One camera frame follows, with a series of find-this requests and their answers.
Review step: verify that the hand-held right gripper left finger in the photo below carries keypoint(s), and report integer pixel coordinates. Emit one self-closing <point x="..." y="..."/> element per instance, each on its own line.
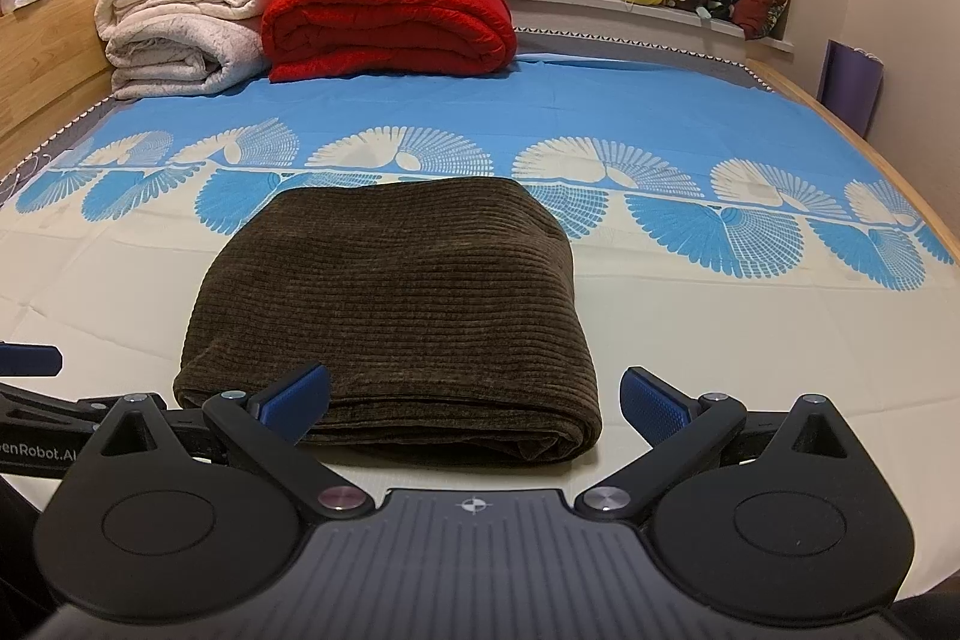
<point x="296" y="401"/>

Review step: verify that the wooden bed frame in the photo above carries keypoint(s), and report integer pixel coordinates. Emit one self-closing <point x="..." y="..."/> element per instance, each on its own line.
<point x="60" y="55"/>

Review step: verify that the red folded blanket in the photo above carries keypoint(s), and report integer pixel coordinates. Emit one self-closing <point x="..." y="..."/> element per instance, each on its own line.
<point x="390" y="18"/>

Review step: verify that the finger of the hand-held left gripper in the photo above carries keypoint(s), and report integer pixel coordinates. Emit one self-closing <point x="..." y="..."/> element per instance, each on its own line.
<point x="30" y="360"/>

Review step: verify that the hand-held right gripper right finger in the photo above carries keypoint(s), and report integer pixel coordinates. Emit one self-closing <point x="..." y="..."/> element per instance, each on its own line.
<point x="652" y="404"/>

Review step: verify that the white window sill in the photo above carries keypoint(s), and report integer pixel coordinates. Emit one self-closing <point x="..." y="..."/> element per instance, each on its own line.
<point x="600" y="6"/>

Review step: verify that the blue and white printed bedsheet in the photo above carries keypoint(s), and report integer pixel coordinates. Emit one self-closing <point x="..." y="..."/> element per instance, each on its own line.
<point x="750" y="325"/>

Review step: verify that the cream folded blanket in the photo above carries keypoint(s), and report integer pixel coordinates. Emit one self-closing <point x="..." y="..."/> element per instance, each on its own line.
<point x="172" y="33"/>

